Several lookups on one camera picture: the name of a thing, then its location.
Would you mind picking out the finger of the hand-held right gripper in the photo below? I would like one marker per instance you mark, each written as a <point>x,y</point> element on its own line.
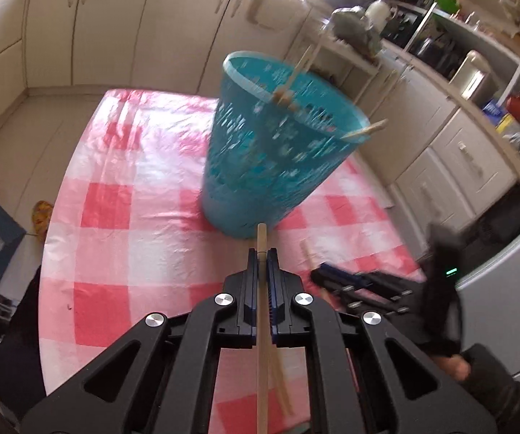
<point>332,285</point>
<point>346,273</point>

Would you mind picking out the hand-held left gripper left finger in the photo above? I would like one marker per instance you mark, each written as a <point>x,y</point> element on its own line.
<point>252,289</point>

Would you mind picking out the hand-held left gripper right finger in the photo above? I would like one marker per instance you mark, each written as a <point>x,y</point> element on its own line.
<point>272,294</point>

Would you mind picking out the long wooden chopstick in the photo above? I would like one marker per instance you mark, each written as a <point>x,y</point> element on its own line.
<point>305,58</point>
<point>263,239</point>
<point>307,255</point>
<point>368,129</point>

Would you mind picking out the teal plastic basket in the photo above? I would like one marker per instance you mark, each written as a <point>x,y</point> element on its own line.
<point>269,158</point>

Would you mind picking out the person's right forearm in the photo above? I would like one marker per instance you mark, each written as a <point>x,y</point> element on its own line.
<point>499,384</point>

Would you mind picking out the person's right hand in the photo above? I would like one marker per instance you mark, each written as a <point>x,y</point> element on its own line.
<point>456,366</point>

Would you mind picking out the grey appliance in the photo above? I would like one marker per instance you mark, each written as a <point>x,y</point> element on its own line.
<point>504,289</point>

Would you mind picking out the dark cloth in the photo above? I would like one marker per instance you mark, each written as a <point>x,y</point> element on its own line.
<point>513,217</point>
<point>20,348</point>

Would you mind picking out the white base cabinets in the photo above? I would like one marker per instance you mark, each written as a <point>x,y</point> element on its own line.
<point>106,22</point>
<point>450,158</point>

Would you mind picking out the red checked plastic tablecloth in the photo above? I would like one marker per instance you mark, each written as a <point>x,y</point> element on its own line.
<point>120,217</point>

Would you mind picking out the yellow slipper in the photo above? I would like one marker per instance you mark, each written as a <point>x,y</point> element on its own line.
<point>42,217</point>

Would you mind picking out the black toaster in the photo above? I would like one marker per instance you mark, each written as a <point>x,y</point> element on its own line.
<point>436,56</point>

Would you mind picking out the metal shelf rack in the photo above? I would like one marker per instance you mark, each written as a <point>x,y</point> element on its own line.
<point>468,31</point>

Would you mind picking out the white thermos bottle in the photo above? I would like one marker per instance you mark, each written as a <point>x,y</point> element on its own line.
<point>379,11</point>

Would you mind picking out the hanging white bag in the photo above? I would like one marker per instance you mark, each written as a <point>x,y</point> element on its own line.
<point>278,13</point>

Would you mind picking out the green plastic container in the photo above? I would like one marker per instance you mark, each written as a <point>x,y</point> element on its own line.
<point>449,1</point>

